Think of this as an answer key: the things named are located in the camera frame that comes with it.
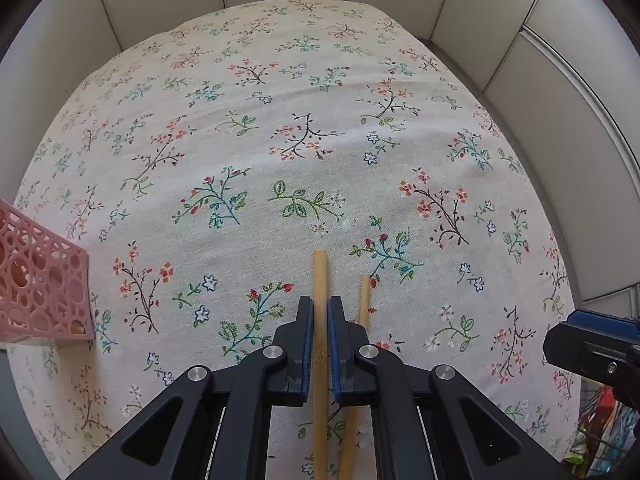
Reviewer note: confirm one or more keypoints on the pink perforated utensil holder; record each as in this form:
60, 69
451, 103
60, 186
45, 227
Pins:
45, 280

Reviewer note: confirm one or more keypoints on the floral tablecloth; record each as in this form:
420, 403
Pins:
300, 135

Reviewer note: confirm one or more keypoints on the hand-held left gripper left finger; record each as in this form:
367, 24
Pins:
308, 350

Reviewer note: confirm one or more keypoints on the wooden chopstick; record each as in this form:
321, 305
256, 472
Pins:
364, 300
320, 280

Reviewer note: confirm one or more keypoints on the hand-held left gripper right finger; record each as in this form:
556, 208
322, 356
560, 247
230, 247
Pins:
334, 350

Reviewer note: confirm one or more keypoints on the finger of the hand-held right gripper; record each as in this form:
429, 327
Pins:
590, 342

